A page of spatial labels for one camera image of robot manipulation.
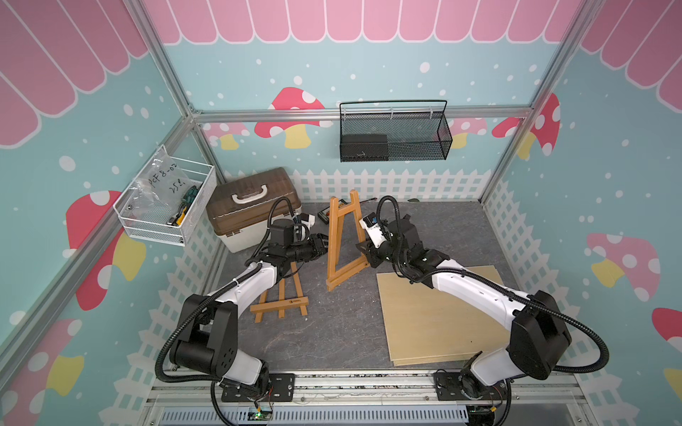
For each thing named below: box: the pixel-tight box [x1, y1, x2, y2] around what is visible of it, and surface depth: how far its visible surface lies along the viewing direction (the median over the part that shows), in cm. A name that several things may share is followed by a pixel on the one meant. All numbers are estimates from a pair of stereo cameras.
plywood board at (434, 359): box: [390, 352, 479, 367], surface depth 81 cm
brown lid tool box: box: [206, 166, 302, 253], surface depth 96 cm
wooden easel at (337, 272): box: [325, 196, 351, 292], surface depth 72 cm
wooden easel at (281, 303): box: [249, 260, 310, 324], surface depth 89 cm
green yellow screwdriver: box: [166, 184, 199, 226], surface depth 75 cm
